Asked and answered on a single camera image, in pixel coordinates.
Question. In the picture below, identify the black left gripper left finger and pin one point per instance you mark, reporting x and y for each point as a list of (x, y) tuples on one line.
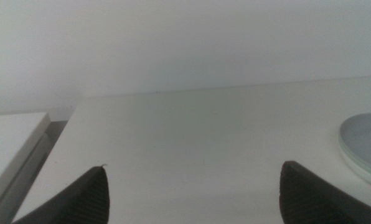
[(86, 199)]

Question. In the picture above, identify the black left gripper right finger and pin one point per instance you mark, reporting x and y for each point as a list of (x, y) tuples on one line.
[(310, 199)]

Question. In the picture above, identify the pale green shallow bowl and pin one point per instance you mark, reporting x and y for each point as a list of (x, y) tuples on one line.
[(359, 166)]

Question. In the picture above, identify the grey shallow bowl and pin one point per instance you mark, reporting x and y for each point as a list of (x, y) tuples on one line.
[(367, 140)]

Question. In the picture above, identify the white shallow bowl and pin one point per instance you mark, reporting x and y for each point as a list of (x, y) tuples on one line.
[(364, 176)]

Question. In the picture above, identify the white side table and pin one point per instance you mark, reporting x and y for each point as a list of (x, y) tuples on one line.
[(8, 137)]

